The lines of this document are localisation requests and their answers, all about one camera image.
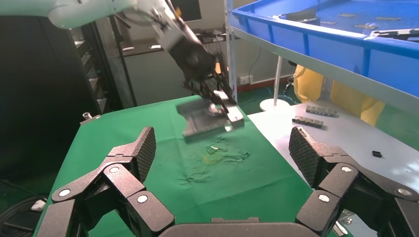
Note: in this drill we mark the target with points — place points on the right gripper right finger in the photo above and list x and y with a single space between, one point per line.
343 176

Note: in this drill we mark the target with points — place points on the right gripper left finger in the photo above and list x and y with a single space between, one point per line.
114 186

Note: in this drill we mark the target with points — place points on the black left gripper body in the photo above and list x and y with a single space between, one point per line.
193 62

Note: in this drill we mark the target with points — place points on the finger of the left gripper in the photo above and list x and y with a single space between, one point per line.
227 88
203 93

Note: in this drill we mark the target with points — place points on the grey metal housing part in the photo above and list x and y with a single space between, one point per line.
206 121

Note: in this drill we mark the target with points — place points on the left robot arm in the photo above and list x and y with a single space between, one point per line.
82 11

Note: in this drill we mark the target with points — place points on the small black chip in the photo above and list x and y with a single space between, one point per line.
377 154

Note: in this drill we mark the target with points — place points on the white round-base stand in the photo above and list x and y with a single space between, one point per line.
274 104

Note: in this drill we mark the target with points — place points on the background work desk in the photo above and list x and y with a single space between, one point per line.
144 45

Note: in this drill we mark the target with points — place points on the black monitor screen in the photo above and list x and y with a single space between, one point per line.
188 9

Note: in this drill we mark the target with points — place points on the green table cloth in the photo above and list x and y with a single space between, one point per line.
163 157

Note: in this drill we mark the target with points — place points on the small ribbed metal part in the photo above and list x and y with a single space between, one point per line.
322 111
307 121

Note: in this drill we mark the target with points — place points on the white power adapter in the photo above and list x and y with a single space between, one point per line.
38 205

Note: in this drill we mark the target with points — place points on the yellow bag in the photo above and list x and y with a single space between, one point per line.
347 95

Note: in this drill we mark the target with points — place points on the metal part with dark flange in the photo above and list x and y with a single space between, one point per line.
302 15

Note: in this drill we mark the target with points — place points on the blue plastic bin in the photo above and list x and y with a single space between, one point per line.
327 45

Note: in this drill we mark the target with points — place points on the black equipment rack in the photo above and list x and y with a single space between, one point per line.
42 98

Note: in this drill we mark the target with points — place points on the brown tape strip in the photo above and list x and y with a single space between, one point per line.
365 27
327 22
347 14
388 18

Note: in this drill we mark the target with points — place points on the metal part with blue windows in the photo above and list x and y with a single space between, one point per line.
396 33

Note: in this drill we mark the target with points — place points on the white wall socket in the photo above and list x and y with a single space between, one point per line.
245 80

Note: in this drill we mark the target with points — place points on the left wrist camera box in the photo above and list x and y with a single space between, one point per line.
168 36

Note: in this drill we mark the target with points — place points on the white shelf upright post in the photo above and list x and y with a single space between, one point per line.
230 49

